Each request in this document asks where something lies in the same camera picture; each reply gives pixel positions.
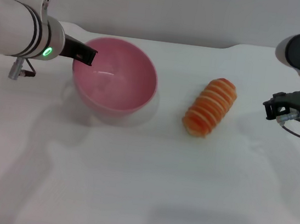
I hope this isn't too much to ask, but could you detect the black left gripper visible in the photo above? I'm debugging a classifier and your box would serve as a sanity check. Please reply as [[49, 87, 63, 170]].
[[58, 34, 100, 67]]

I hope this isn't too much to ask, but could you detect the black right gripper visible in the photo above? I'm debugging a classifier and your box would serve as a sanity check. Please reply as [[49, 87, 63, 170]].
[[260, 79, 300, 125]]

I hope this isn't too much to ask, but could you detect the pink plastic bowl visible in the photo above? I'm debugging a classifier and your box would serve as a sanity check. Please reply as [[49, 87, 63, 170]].
[[66, 32, 163, 127]]

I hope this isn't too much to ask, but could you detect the orange ridged bread roll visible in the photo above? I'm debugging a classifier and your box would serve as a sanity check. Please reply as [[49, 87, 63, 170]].
[[180, 72, 240, 142]]

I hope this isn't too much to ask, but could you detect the right arm cable with plug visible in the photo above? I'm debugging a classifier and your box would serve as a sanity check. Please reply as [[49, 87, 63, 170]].
[[273, 109, 300, 143]]

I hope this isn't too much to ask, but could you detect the arm cable with plug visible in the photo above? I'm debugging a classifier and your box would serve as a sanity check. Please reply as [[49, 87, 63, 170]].
[[7, 56, 38, 83], [273, 109, 300, 143]]

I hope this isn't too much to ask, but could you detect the left arm cable with plug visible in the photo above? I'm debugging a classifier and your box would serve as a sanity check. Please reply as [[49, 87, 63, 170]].
[[7, 56, 38, 83]]

